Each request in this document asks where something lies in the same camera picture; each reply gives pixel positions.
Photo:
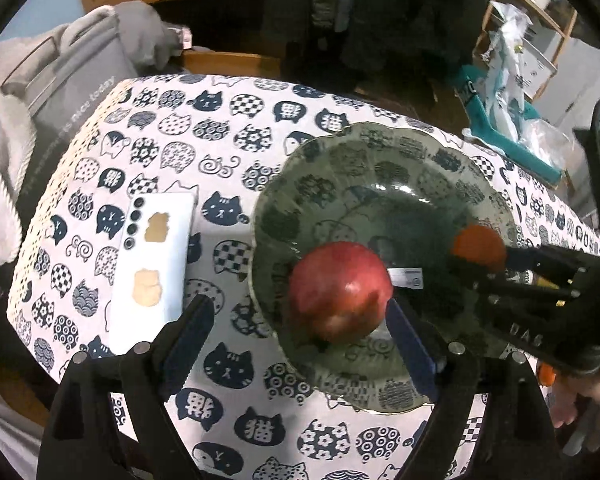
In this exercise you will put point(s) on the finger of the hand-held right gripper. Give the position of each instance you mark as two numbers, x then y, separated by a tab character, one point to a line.
522	258
520	292

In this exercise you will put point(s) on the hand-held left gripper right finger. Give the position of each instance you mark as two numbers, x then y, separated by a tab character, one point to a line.
410	352

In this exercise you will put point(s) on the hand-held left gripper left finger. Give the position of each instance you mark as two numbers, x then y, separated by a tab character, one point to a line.
190	342

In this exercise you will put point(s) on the small orange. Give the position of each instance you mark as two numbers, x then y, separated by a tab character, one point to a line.
477	245

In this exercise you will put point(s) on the red apple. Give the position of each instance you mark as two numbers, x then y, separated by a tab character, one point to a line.
340	290

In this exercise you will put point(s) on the person's right hand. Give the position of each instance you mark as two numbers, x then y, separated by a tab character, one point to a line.
580	402

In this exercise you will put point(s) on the white sticker label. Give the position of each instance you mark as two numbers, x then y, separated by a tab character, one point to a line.
406	277

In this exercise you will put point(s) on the white phone with stickers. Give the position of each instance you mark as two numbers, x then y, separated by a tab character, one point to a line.
165	260

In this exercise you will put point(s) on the clear plastic bag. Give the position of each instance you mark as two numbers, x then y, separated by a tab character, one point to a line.
547	142

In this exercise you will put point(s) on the teal box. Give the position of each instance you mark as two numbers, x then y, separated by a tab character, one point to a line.
485	120

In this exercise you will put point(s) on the white cabinet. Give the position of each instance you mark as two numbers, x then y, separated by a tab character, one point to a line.
585	80

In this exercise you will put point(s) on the printed plastic bag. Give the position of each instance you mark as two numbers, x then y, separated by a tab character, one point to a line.
505	70

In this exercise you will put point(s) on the white patterned storage box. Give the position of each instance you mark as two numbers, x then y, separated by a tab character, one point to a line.
537	67

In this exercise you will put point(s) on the cat print tablecloth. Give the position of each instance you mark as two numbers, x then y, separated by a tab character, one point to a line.
220	125

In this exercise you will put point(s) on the light gray garment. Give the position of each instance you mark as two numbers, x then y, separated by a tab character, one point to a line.
0	170

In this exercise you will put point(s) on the dark gray tote bag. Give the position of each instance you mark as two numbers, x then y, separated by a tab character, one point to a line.
80	90

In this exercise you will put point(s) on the black hanging clothing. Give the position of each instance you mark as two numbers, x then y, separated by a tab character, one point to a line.
380	20

